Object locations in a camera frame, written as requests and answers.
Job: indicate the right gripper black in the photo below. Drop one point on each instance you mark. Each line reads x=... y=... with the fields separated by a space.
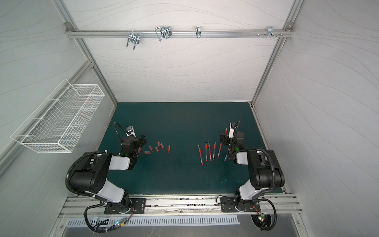
x=224 y=139

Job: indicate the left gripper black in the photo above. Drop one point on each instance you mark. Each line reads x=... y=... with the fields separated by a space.
x=140 y=141

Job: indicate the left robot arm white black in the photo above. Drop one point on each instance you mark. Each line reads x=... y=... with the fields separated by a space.
x=88 y=176

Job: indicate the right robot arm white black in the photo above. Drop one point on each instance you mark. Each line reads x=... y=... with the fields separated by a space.
x=265 y=173

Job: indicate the green table mat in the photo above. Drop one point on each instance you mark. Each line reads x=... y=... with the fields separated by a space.
x=183 y=126

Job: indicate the metal U-bolt clamp left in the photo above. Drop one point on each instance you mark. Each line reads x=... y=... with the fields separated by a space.
x=133 y=39

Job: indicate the metal u-bolt clamp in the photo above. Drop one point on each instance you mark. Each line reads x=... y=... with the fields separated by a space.
x=163 y=32
x=133 y=39

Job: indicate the metal bolt clamp right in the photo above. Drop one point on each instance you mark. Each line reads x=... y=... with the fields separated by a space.
x=270 y=33

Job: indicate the metal U-bolt clamp middle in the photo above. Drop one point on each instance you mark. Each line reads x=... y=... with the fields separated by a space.
x=163 y=32

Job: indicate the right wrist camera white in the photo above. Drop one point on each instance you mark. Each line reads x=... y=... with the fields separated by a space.
x=232 y=130

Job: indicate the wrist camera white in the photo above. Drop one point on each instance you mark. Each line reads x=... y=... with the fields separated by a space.
x=130 y=131
x=232 y=130

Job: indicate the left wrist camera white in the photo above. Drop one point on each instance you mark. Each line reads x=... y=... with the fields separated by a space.
x=130 y=131

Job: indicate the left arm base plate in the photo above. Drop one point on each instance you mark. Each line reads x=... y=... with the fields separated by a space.
x=126 y=207

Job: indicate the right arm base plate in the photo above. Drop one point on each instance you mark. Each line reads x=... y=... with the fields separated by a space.
x=235 y=205

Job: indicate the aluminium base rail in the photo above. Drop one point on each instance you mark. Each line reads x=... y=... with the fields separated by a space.
x=208 y=204

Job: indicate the white wire basket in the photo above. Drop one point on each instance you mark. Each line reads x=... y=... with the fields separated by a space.
x=57 y=124

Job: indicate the white slotted cable duct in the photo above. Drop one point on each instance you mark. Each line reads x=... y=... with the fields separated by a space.
x=145 y=221

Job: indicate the small metal bracket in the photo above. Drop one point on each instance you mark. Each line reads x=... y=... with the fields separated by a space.
x=198 y=32

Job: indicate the aluminium crossbar rail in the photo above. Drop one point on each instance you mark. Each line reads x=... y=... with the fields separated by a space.
x=176 y=34

